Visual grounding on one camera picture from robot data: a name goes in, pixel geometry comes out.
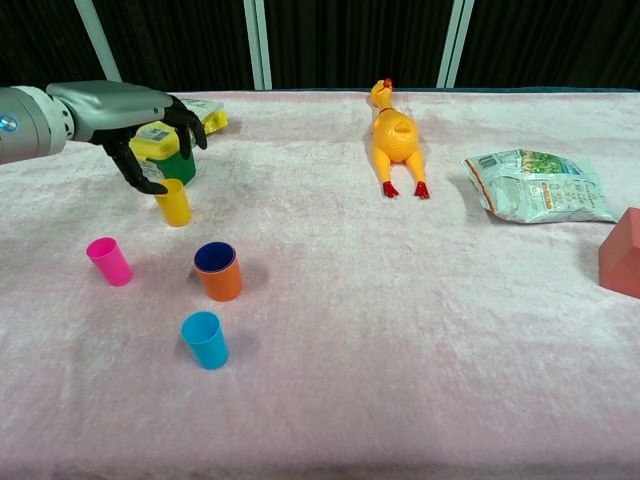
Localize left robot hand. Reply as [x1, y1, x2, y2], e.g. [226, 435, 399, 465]
[45, 80, 209, 196]

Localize yellow plastic cup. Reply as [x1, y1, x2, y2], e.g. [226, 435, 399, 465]
[152, 178, 194, 229]

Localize pink plastic cup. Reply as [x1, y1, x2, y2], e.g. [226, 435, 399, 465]
[85, 236, 134, 288]

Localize dark blue plastic cup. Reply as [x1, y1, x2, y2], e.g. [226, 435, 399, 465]
[194, 241, 238, 274]

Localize light blue plastic cup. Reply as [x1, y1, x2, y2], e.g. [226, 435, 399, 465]
[180, 310, 230, 372]

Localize yellow lid green container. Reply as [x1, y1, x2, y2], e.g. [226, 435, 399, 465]
[128, 122, 198, 188]

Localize white blue yellow package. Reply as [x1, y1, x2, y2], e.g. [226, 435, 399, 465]
[177, 97, 229, 137]

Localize orange plastic cup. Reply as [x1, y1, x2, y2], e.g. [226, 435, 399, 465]
[193, 249, 244, 303]

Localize black curtain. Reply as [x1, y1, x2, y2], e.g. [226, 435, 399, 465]
[0, 0, 640, 94]

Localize yellow rubber chicken toy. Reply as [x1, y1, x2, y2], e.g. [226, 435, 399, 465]
[369, 77, 432, 201]

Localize pink plush table cloth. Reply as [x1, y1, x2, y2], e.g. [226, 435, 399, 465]
[0, 89, 640, 480]

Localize white green snack bag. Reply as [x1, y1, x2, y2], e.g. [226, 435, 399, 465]
[462, 148, 621, 225]

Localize salmon pink cube block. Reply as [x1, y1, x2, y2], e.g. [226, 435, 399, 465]
[598, 206, 640, 301]

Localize white frame post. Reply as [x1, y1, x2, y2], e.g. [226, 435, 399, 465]
[243, 0, 274, 92]
[74, 0, 126, 93]
[436, 0, 476, 90]

